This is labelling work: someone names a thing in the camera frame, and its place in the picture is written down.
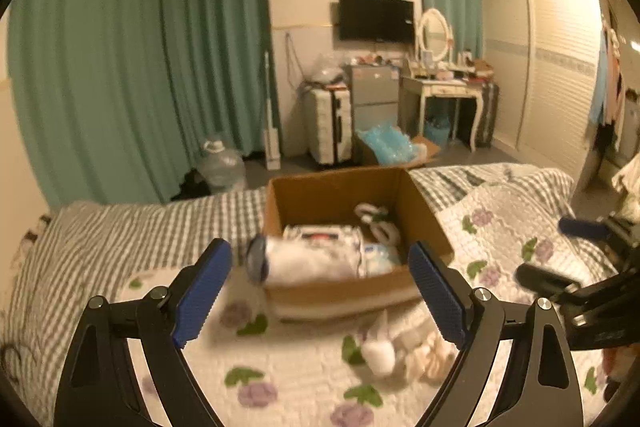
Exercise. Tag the white sliding-door wardrobe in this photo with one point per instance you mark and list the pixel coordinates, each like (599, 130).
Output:
(545, 57)

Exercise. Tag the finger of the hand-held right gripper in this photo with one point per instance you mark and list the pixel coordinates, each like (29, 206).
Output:
(542, 278)
(580, 227)

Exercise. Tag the blue plastic bags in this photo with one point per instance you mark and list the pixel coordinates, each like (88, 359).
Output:
(387, 144)

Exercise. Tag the blue bin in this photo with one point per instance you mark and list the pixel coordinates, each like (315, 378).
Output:
(437, 129)

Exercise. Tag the white tissue packets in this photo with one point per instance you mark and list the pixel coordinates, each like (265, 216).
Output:
(325, 238)

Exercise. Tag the grey small cabinet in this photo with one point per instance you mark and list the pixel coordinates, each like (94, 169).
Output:
(372, 94)

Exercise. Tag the white cloth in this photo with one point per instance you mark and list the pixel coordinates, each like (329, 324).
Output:
(300, 259)

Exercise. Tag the white stick vacuum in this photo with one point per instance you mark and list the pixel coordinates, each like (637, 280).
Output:
(271, 127)

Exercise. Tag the beige socks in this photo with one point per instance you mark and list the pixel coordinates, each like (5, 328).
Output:
(430, 357)

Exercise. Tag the small white sock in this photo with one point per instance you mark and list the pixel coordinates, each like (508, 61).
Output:
(378, 349)

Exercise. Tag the hanging clothes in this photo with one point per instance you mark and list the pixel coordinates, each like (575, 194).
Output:
(612, 82)

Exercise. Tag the black bag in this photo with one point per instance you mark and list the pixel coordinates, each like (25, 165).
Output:
(192, 188)

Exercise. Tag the white oval mirror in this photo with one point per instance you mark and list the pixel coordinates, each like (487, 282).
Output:
(433, 34)

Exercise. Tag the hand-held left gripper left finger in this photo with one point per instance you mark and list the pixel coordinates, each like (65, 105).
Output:
(200, 294)

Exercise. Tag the clear water jug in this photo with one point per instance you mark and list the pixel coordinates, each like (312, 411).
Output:
(220, 167)

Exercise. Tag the open cardboard box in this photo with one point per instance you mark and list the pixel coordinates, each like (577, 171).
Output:
(425, 152)

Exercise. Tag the grey striped blanket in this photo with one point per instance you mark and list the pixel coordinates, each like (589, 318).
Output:
(125, 237)

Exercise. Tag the white pack with blue label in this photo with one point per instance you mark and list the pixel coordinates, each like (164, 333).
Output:
(381, 255)

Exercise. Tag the white dressing table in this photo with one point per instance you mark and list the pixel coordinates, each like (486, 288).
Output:
(445, 89)

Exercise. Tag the brown cardboard box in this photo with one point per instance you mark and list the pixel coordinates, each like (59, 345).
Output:
(350, 294)

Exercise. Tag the white suitcase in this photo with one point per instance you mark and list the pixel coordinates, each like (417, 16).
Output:
(327, 127)

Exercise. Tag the wide green curtain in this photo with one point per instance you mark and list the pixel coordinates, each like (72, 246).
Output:
(125, 57)

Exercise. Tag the clear plastic bag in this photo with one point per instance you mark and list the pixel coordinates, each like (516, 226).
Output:
(325, 69)

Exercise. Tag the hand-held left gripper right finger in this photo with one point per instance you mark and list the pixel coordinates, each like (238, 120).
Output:
(439, 304)

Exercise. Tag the black wall television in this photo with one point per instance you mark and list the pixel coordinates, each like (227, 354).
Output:
(376, 17)

